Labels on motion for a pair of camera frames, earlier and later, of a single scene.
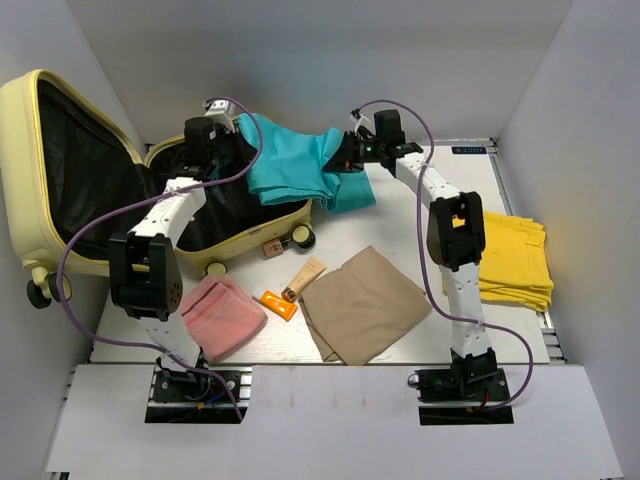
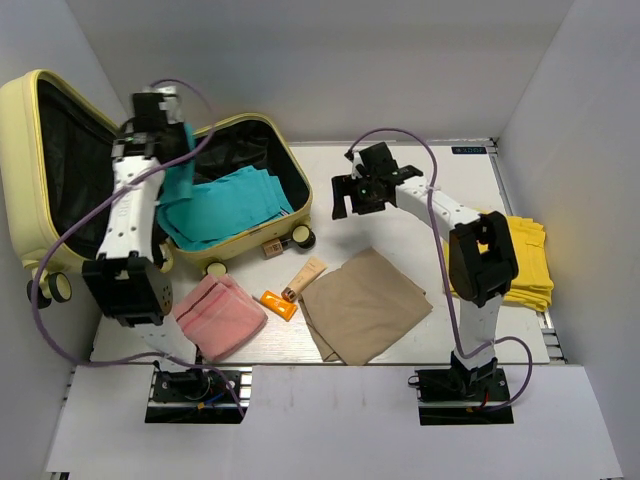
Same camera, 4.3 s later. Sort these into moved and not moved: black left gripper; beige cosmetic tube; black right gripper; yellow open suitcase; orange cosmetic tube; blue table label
Moved: black left gripper; black right gripper
Not moved: beige cosmetic tube; yellow open suitcase; orange cosmetic tube; blue table label
